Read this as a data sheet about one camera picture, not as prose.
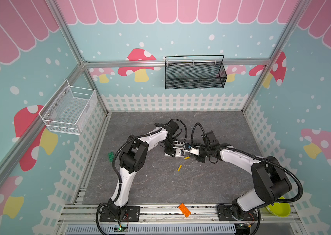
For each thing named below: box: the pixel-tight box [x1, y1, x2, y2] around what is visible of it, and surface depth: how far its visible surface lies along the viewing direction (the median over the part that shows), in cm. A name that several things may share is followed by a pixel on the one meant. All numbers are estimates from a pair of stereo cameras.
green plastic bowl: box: [265, 196, 291, 218], surface depth 75 cm
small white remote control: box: [175, 148, 186, 159], surface depth 96 cm
